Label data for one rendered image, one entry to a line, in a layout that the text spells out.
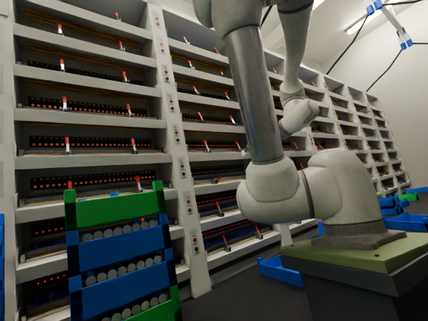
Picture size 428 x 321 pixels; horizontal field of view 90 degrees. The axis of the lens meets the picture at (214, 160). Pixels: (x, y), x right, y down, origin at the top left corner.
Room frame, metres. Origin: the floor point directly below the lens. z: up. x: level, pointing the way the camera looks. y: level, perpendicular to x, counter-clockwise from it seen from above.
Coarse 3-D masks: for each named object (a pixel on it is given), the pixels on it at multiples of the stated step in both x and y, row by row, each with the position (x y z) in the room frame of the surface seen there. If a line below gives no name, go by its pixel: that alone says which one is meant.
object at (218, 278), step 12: (312, 228) 1.88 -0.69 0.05; (300, 240) 1.69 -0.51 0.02; (252, 252) 1.48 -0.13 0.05; (264, 252) 1.45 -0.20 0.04; (276, 252) 1.52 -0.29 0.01; (228, 264) 1.32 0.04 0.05; (240, 264) 1.32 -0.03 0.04; (252, 264) 1.38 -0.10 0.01; (216, 276) 1.21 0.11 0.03; (228, 276) 1.26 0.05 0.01; (180, 288) 1.09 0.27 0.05; (180, 300) 1.08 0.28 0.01
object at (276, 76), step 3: (273, 69) 1.86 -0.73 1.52; (270, 72) 1.76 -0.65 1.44; (270, 75) 1.76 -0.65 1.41; (273, 75) 1.79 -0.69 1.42; (276, 75) 1.82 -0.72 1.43; (279, 75) 1.84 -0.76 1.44; (270, 78) 1.90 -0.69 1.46; (273, 78) 1.91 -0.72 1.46; (276, 78) 1.82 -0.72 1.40; (279, 78) 1.85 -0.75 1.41; (282, 78) 1.87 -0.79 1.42; (270, 81) 1.92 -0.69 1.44; (273, 81) 1.98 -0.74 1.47; (276, 81) 1.98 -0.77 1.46; (279, 81) 1.98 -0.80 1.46; (282, 81) 1.99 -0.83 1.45; (270, 84) 2.00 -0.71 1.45; (273, 84) 1.99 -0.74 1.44
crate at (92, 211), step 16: (64, 192) 0.41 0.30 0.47; (144, 192) 0.50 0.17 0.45; (160, 192) 0.52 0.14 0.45; (64, 208) 0.41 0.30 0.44; (80, 208) 0.43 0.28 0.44; (96, 208) 0.44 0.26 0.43; (112, 208) 0.46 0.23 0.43; (128, 208) 0.48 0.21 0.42; (144, 208) 0.49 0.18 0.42; (160, 208) 0.52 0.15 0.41; (80, 224) 0.42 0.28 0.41; (96, 224) 0.44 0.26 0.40
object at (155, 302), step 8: (152, 296) 0.51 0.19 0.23; (160, 296) 0.51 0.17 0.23; (128, 304) 0.51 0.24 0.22; (136, 304) 0.48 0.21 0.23; (144, 304) 0.49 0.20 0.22; (152, 304) 0.50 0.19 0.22; (112, 312) 0.47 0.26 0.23; (120, 312) 0.48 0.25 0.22; (128, 312) 0.47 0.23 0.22; (136, 312) 0.48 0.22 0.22; (88, 320) 0.46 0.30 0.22; (96, 320) 0.45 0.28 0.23; (104, 320) 0.45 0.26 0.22; (112, 320) 0.46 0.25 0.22; (120, 320) 0.46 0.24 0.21
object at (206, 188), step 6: (210, 174) 1.43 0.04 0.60; (216, 174) 1.46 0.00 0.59; (222, 174) 1.50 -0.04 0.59; (228, 174) 1.53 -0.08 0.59; (192, 180) 1.14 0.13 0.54; (234, 180) 1.39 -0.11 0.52; (240, 180) 1.38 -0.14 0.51; (198, 186) 1.17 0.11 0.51; (204, 186) 1.19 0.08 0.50; (210, 186) 1.21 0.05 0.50; (216, 186) 1.24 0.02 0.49; (222, 186) 1.27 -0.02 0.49; (228, 186) 1.29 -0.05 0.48; (234, 186) 1.33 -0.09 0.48; (198, 192) 1.17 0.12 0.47; (204, 192) 1.19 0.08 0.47; (210, 192) 1.22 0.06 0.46
